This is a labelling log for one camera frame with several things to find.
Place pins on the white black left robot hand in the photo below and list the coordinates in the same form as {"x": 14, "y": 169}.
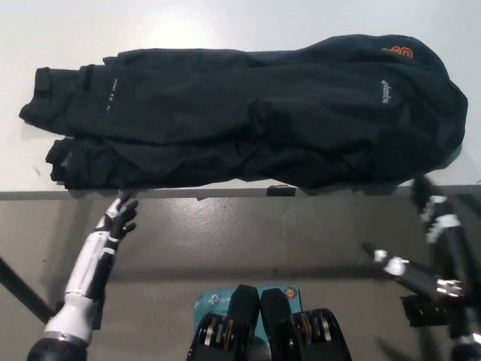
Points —
{"x": 99, "y": 255}

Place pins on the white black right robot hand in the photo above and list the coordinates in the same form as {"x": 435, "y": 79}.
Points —
{"x": 439, "y": 225}

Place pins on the black jacket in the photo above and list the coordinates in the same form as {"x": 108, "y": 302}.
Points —
{"x": 225, "y": 113}

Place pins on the black robot body blocks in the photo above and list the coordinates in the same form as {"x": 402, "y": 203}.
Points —
{"x": 274, "y": 319}

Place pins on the black table leg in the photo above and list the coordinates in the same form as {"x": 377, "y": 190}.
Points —
{"x": 22, "y": 291}

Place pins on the teal tp-link box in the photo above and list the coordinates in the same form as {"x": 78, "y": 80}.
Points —
{"x": 210, "y": 301}

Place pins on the black table edge clip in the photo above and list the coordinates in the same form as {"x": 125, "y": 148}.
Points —
{"x": 280, "y": 190}

